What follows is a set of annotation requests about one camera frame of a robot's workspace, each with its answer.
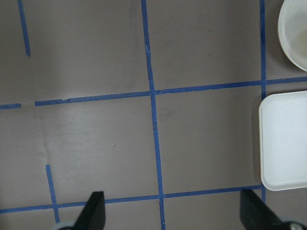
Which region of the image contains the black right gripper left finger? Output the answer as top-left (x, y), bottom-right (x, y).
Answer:
top-left (73, 191), bottom-right (106, 230)

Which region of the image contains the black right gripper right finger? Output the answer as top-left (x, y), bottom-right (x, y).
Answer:
top-left (239, 189), bottom-right (283, 230)

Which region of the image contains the white round bowl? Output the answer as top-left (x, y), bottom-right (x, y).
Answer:
top-left (278, 0), bottom-right (307, 71)

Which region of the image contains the white rectangular foam tray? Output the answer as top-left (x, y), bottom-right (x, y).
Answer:
top-left (259, 91), bottom-right (307, 191)

